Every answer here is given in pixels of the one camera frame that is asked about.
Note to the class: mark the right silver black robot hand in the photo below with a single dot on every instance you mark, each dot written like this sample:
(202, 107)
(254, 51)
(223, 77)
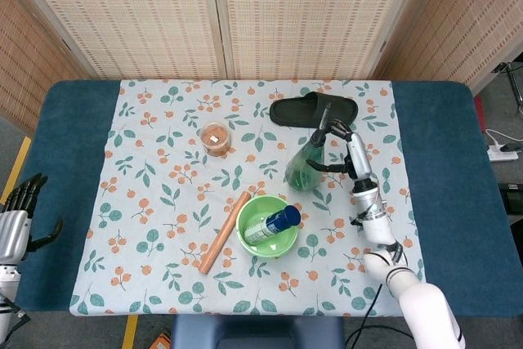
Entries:
(359, 157)

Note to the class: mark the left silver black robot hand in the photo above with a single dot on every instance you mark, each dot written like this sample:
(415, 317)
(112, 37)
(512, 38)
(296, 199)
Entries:
(14, 230)

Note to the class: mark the green transparent spray bottle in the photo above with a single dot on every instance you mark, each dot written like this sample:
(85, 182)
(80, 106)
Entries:
(302, 173)

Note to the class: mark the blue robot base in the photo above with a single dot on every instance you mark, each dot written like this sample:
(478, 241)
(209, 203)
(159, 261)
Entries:
(253, 332)

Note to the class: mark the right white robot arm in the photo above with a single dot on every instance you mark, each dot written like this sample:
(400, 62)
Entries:
(378, 226)

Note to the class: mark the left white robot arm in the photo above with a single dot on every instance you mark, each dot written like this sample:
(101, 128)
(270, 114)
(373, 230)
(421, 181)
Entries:
(6, 283)

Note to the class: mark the blue and white bottle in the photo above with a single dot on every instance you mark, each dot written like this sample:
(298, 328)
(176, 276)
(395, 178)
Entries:
(269, 224)

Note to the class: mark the black slide slipper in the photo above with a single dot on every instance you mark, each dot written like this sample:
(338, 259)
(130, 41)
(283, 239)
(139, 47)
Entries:
(298, 111)

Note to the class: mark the black screen hinge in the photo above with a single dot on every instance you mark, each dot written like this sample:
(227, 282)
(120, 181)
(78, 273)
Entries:
(383, 46)

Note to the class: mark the light green plastic bucket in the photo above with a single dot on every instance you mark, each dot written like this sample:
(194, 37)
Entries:
(265, 249)

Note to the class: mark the white power strip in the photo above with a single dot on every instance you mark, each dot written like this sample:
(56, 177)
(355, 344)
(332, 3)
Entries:
(501, 155)

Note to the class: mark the clear jar with orange contents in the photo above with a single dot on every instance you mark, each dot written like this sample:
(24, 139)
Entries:
(215, 140)

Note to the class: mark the woven bamboo screen panel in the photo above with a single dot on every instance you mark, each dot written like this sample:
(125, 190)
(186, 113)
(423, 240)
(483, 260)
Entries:
(28, 71)
(135, 10)
(461, 18)
(310, 10)

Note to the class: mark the wooden rolling pin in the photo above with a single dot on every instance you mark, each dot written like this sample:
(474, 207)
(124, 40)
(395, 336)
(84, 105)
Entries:
(224, 234)

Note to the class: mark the black device box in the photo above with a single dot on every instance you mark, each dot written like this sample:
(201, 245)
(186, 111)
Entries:
(514, 198)

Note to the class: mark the floral fruit print tablecloth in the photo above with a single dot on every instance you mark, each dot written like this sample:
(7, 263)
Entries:
(163, 169)

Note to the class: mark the orange box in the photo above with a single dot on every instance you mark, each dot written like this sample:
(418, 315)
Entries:
(160, 341)

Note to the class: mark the metal stand frame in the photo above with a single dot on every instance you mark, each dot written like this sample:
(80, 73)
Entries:
(512, 79)

